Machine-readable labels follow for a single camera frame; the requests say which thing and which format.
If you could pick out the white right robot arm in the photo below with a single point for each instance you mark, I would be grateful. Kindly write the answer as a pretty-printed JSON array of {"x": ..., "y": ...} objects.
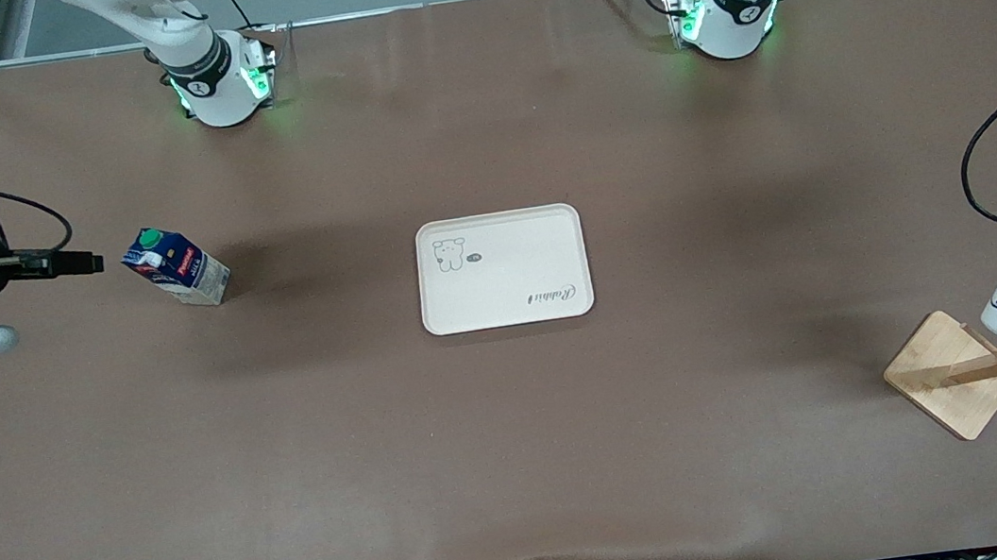
[{"x": 203, "y": 78}]

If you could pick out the brown table mat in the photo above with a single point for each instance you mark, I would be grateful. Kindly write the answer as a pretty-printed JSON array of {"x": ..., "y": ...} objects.
[{"x": 520, "y": 458}]

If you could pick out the blue white milk carton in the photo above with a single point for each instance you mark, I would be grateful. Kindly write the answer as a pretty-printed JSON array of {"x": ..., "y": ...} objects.
[{"x": 183, "y": 266}]

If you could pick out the beige rectangular tray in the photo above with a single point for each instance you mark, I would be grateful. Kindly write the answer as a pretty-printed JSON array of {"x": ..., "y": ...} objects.
[{"x": 507, "y": 269}]

